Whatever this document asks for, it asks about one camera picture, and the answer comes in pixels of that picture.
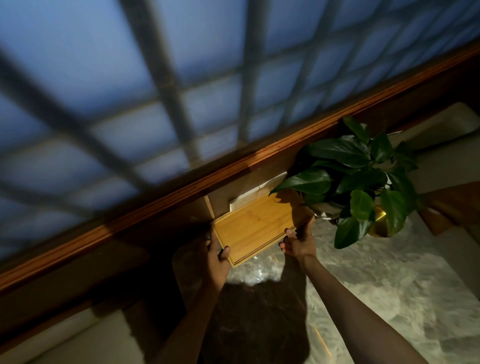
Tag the person's right forearm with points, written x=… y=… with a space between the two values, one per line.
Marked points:
x=352 y=318

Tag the white appliance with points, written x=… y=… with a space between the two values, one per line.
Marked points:
x=75 y=341

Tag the brown wooden object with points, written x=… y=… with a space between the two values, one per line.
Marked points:
x=450 y=210

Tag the person's left hand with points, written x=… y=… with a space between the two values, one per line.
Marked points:
x=216 y=267

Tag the person's right hand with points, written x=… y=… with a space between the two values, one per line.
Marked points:
x=300 y=242

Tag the gold plant pot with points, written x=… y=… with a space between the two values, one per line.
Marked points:
x=379 y=222

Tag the person's left forearm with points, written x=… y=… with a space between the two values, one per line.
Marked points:
x=191 y=326

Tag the wooden window frame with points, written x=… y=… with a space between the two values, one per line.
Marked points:
x=210 y=176

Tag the person's left thumb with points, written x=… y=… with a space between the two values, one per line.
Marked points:
x=224 y=254

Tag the person's right thumb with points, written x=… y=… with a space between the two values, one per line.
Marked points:
x=291 y=234

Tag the window with metal grille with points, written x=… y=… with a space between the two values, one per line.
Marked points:
x=180 y=86

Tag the green leafy houseplant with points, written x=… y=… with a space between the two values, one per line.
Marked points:
x=352 y=176

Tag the bamboo cutting board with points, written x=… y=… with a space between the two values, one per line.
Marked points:
x=255 y=228

